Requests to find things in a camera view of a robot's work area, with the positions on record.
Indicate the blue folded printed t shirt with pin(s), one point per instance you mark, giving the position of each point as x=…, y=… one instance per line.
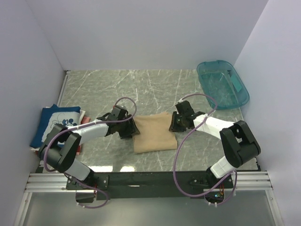
x=43, y=129

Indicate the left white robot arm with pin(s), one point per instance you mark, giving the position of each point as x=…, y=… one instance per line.
x=60, y=147

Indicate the red folded t shirt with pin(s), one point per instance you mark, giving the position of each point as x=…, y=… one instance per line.
x=36, y=150

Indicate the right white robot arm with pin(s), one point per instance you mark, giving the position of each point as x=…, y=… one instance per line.
x=238, y=142

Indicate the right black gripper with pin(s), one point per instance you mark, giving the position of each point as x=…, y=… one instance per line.
x=177, y=121

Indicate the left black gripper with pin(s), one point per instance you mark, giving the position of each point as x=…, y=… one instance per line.
x=128, y=127

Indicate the beige t shirt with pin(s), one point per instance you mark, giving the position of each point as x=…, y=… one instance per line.
x=154, y=133

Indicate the teal plastic bin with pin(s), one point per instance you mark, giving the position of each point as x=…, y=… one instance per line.
x=223, y=85

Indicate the black base beam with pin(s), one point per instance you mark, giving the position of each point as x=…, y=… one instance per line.
x=120, y=185

